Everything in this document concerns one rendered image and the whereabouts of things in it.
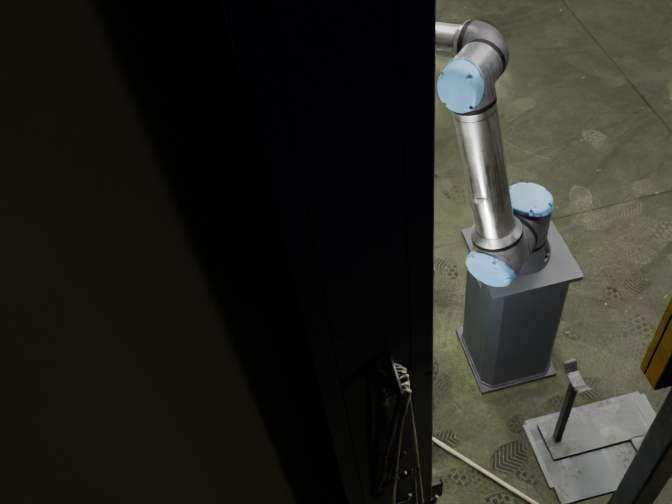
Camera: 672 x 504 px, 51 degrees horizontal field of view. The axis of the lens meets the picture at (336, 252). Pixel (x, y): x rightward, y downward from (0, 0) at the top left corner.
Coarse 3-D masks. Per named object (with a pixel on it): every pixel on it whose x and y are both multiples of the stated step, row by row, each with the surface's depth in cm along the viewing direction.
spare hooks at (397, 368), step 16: (400, 368) 100; (384, 384) 99; (400, 384) 98; (384, 400) 98; (400, 400) 106; (400, 416) 109; (400, 432) 110; (416, 448) 116; (384, 464) 126; (416, 464) 121; (416, 496) 134
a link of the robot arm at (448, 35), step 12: (444, 24) 183; (456, 24) 182; (468, 24) 177; (480, 24) 176; (444, 36) 181; (456, 36) 178; (468, 36) 175; (480, 36) 172; (492, 36) 171; (444, 48) 182; (456, 48) 178; (504, 48) 171
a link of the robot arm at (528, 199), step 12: (516, 192) 214; (528, 192) 214; (540, 192) 214; (516, 204) 211; (528, 204) 211; (540, 204) 210; (552, 204) 211; (516, 216) 210; (528, 216) 209; (540, 216) 209; (540, 228) 212; (540, 240) 219
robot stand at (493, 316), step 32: (480, 288) 240; (512, 288) 225; (544, 288) 225; (480, 320) 251; (512, 320) 238; (544, 320) 243; (480, 352) 262; (512, 352) 255; (544, 352) 260; (480, 384) 273; (512, 384) 272
